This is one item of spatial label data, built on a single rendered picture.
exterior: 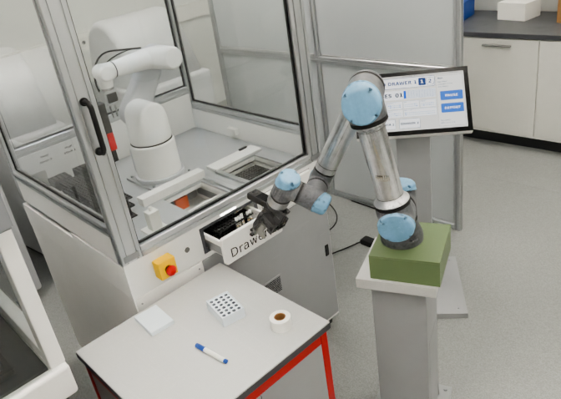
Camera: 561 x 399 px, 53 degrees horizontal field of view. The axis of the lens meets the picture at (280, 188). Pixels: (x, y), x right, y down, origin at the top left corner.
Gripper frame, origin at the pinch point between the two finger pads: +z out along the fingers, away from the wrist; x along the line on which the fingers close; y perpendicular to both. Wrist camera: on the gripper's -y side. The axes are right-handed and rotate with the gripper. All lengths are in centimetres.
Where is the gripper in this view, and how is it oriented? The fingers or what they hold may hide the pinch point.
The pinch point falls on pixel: (259, 229)
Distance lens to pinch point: 212.6
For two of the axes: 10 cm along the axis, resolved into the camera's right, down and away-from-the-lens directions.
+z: -2.8, 5.9, 7.6
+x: 7.1, -4.0, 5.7
